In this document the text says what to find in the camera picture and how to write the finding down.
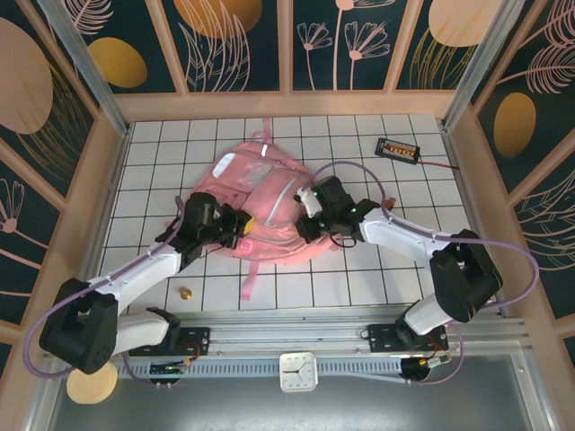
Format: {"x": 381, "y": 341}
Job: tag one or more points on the pink backpack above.
{"x": 269, "y": 197}

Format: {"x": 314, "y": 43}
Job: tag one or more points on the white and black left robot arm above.
{"x": 148, "y": 269}

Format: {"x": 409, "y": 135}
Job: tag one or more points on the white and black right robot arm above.
{"x": 395, "y": 238}

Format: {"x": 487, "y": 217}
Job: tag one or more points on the small brass knob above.
{"x": 186, "y": 294}

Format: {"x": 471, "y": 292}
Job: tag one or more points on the black charging board yellow connectors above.
{"x": 397, "y": 150}

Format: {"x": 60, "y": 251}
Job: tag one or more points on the small green circuit board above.
{"x": 433, "y": 362}
{"x": 168, "y": 368}

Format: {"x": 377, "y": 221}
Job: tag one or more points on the white square clock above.
{"x": 298, "y": 372}

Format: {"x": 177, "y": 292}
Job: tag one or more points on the round yellow sponge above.
{"x": 96, "y": 387}

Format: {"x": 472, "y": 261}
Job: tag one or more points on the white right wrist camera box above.
{"x": 310, "y": 202}

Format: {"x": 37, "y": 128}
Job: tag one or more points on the aluminium rail frame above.
{"x": 287, "y": 334}

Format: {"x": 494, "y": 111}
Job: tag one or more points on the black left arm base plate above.
{"x": 197, "y": 337}

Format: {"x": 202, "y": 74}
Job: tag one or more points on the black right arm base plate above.
{"x": 382, "y": 336}

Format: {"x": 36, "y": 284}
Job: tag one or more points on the dark floral wall panel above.
{"x": 539, "y": 90}
{"x": 27, "y": 90}
{"x": 341, "y": 67}
{"x": 224, "y": 58}
{"x": 148, "y": 27}
{"x": 431, "y": 67}

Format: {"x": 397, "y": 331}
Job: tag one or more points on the aluminium corner post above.
{"x": 85, "y": 67}
{"x": 476, "y": 63}

